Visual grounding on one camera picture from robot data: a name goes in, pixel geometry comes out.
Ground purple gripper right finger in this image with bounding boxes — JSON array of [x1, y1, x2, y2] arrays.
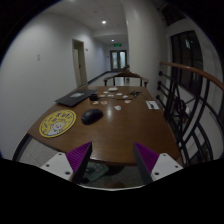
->
[[133, 142, 184, 185]]

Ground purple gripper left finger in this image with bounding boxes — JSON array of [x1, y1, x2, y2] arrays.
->
[[40, 141, 93, 185]]

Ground black computer mouse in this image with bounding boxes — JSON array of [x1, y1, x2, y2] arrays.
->
[[81, 109, 103, 125]]

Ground yellow round mouse pad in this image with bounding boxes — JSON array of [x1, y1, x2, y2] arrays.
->
[[39, 110, 77, 138]]

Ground white card near mouse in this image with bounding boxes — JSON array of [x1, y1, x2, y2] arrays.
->
[[114, 106, 121, 111]]

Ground white paper with pen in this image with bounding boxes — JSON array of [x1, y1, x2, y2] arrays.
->
[[146, 101, 160, 110]]

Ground dark closed laptop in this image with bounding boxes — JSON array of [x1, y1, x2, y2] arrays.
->
[[56, 89, 96, 107]]

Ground small black box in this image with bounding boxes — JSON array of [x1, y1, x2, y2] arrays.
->
[[89, 94, 98, 101]]

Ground black metal railing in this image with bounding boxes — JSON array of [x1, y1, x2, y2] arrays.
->
[[156, 62, 224, 166]]

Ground white box on table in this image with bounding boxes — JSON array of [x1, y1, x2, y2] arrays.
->
[[108, 87, 118, 92]]

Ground wooden chair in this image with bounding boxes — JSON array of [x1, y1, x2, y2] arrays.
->
[[103, 71, 149, 88]]

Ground double glass door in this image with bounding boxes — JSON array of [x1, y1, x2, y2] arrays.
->
[[110, 50, 127, 71]]

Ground side doorway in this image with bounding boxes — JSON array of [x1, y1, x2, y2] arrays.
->
[[73, 40, 87, 87]]

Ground green exit sign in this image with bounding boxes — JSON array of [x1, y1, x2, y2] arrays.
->
[[113, 43, 122, 47]]

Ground black cable bundle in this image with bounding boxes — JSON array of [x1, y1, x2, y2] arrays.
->
[[127, 90, 144, 99]]

